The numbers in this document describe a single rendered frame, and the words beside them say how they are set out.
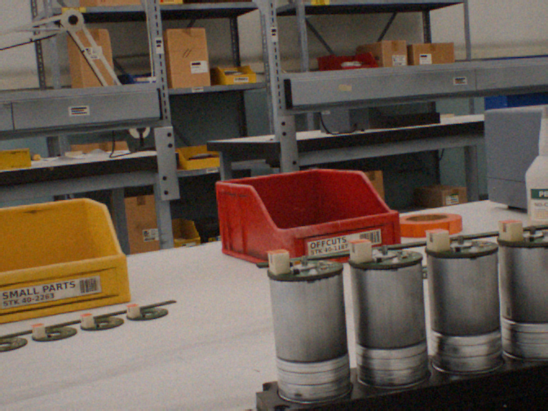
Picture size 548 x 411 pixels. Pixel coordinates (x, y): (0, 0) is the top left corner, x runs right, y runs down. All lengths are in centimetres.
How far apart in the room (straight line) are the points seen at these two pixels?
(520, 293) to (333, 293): 7
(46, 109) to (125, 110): 24
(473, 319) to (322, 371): 5
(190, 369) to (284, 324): 12
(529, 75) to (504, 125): 262
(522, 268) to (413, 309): 4
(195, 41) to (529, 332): 423
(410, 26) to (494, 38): 73
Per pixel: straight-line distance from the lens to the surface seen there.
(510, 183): 77
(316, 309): 25
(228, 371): 37
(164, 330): 45
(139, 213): 436
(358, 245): 26
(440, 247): 28
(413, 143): 311
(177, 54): 445
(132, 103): 258
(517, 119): 75
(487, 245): 28
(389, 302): 26
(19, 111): 251
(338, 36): 535
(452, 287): 27
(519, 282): 29
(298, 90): 279
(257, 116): 504
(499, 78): 328
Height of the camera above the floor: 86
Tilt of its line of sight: 7 degrees down
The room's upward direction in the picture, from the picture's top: 5 degrees counter-clockwise
